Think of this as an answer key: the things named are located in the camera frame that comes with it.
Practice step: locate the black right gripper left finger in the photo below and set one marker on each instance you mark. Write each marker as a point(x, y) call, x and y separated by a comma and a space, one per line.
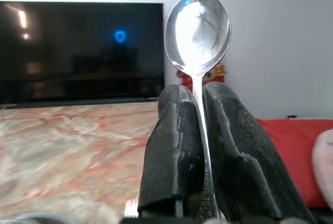
point(166, 146)

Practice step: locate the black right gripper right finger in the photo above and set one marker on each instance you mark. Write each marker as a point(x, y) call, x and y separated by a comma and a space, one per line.
point(244, 156)

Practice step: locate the silver metal spoon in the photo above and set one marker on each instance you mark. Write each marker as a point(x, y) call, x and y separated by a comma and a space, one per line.
point(199, 34)

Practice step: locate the red cloth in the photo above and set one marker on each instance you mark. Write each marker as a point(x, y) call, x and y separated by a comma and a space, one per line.
point(288, 156)

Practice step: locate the pink white cushion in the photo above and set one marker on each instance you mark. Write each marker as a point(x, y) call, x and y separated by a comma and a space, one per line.
point(323, 161)

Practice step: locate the red and gold ornament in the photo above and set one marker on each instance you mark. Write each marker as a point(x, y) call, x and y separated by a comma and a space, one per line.
point(216, 74)

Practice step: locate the black flat screen television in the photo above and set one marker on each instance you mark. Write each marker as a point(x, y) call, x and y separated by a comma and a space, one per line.
point(80, 50)

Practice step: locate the black wall socket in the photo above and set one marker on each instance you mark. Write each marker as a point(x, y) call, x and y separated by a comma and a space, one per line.
point(292, 116)

